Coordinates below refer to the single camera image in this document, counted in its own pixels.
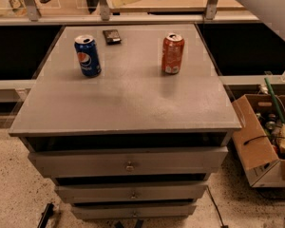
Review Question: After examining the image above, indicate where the top grey drawer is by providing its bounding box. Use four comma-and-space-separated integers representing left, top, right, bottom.
28, 146, 228, 178

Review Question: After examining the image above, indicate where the grey drawer cabinet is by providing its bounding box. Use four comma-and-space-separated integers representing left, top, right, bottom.
9, 25, 240, 208

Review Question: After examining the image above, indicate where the green stick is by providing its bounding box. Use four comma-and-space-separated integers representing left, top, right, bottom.
264, 77, 285, 124

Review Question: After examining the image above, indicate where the black cable on floor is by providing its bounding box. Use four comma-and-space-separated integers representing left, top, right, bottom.
206, 185, 229, 228

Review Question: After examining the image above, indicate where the grey drawer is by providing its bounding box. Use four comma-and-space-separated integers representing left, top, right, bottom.
28, 146, 228, 178
71, 202, 196, 219
55, 181, 207, 204

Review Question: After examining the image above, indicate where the middle grey drawer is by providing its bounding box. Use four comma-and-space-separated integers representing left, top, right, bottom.
55, 181, 207, 204

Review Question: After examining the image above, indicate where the bottom grey drawer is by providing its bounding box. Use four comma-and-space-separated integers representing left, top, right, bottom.
71, 202, 196, 219

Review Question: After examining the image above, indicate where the blue pepsi can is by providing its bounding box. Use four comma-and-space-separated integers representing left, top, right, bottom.
74, 35, 102, 77

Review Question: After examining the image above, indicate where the cardboard box with clutter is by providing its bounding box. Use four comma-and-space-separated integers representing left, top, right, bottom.
233, 94, 285, 187

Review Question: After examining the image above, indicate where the orange soda can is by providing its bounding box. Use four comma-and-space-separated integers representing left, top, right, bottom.
161, 33, 185, 74

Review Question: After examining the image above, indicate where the black object on floor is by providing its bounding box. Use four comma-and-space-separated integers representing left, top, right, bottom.
37, 203, 54, 228

